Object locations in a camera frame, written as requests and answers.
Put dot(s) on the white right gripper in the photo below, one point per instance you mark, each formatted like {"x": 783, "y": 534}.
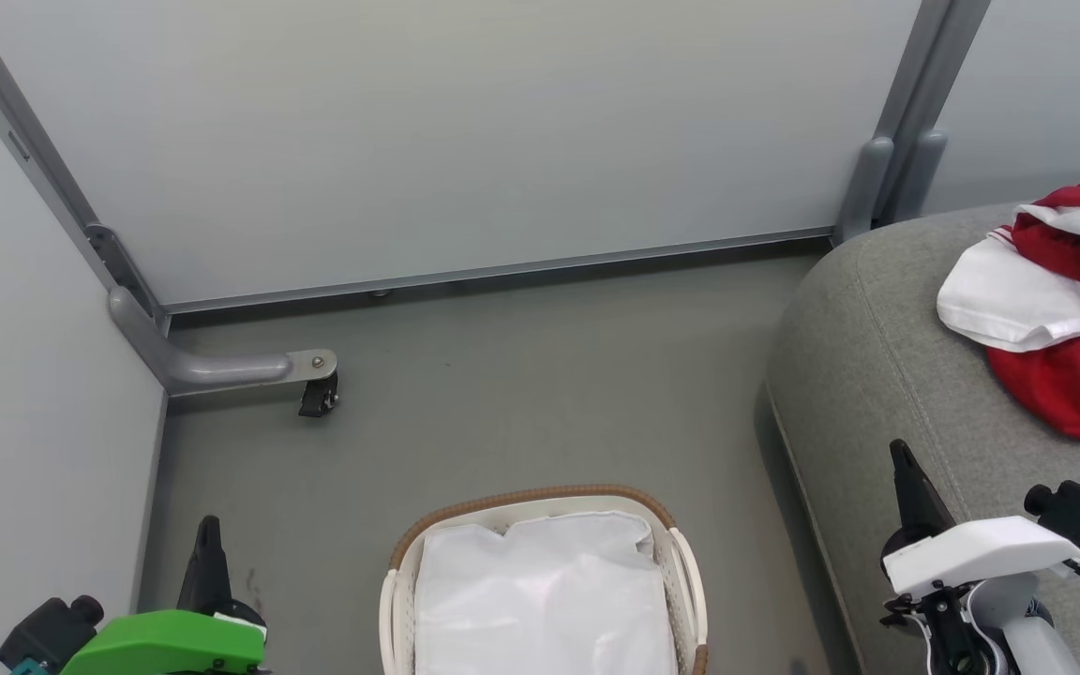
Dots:
{"x": 981, "y": 553}

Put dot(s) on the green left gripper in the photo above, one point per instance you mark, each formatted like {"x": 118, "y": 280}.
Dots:
{"x": 165, "y": 647}

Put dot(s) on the red and white jacket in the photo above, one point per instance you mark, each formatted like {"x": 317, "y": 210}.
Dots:
{"x": 1074, "y": 328}

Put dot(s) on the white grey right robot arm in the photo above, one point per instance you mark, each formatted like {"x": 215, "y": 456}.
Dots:
{"x": 999, "y": 628}

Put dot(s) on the grey fabric sofa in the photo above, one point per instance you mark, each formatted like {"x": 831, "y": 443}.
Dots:
{"x": 877, "y": 375}

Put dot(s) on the grey metal partition foot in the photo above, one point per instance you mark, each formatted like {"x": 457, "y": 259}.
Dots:
{"x": 212, "y": 364}

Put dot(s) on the black caster wheel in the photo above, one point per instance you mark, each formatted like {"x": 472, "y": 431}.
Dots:
{"x": 318, "y": 394}

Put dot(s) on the white cloth basket liner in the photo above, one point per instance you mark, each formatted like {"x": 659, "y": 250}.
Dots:
{"x": 540, "y": 600}

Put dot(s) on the white basket with brown rim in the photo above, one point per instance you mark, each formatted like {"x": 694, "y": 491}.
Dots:
{"x": 540, "y": 499}

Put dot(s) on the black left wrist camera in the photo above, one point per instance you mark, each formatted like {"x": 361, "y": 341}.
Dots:
{"x": 48, "y": 633}

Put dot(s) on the grey double partition post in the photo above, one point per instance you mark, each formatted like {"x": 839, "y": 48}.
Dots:
{"x": 887, "y": 159}

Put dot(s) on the grey partition bottom rail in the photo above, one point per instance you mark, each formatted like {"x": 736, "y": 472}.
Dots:
{"x": 502, "y": 267}

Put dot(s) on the grey slanted partition post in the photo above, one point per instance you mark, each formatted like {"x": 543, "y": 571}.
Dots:
{"x": 24, "y": 141}

